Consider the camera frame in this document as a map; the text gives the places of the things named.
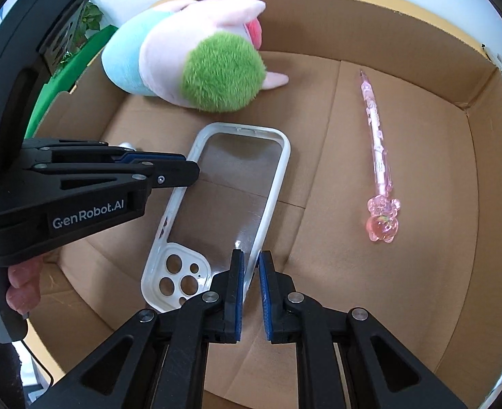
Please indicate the left hand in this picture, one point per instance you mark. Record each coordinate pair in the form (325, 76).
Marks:
(24, 292)

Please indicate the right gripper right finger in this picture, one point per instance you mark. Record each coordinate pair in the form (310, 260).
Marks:
(345, 359)

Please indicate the white clear phone case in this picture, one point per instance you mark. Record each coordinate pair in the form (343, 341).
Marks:
(230, 207)

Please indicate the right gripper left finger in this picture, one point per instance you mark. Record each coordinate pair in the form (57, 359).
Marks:
(157, 360)

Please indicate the brown cardboard box tray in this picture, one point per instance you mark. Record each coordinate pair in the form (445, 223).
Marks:
(437, 287)

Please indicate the green covered side table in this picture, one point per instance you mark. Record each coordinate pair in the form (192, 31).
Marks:
(67, 74)

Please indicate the pink crystal pen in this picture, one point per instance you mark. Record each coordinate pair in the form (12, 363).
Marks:
(382, 224)

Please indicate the large potted green plant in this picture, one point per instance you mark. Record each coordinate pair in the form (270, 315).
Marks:
(87, 26)

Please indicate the blue pink green plush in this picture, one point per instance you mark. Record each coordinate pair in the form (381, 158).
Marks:
(198, 54)

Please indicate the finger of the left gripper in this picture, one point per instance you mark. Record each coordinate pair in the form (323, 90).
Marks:
(171, 173)
(125, 153)

